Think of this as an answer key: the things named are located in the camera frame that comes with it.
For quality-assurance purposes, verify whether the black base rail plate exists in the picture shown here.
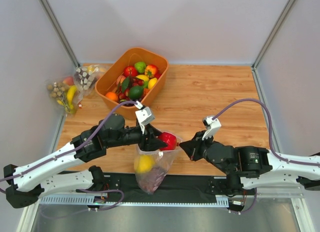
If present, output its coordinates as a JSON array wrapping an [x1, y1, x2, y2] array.
[[88, 166, 243, 204]]

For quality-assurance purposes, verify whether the clear polka dot zip bag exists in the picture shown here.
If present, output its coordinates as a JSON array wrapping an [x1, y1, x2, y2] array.
[[134, 133, 183, 194]]

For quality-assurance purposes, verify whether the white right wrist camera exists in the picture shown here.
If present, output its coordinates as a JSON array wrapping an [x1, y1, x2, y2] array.
[[202, 115, 222, 140]]

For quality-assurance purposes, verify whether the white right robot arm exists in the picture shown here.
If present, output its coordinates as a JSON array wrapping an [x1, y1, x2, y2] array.
[[179, 131, 320, 191]]

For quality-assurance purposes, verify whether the red fake apple in basket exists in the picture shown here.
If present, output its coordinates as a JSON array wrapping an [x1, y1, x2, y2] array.
[[123, 66, 138, 77]]

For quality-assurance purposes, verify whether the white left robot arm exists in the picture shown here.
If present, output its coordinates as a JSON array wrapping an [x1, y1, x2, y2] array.
[[3, 114, 167, 208]]

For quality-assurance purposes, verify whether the fake orange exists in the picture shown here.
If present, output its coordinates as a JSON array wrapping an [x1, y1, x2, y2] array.
[[105, 92, 119, 102]]

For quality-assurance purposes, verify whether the orange plastic basket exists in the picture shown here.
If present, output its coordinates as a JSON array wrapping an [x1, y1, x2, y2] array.
[[95, 48, 169, 109]]

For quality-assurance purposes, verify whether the yellow fake lemon in basket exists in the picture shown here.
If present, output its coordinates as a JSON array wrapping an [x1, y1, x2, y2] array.
[[147, 78, 158, 89]]

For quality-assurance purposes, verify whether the yellow fake lemon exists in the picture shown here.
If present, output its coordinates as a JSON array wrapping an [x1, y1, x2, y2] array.
[[147, 78, 158, 89], [133, 155, 156, 174]]

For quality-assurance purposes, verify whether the green fake lime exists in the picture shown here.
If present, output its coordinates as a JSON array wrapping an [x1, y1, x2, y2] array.
[[128, 86, 144, 100]]

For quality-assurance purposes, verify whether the red fake apple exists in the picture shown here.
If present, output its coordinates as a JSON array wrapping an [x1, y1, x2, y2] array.
[[158, 132, 177, 151], [123, 66, 138, 77]]

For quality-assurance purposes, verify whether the clear bag with banana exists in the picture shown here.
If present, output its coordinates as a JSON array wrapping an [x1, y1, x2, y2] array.
[[46, 76, 83, 115]]

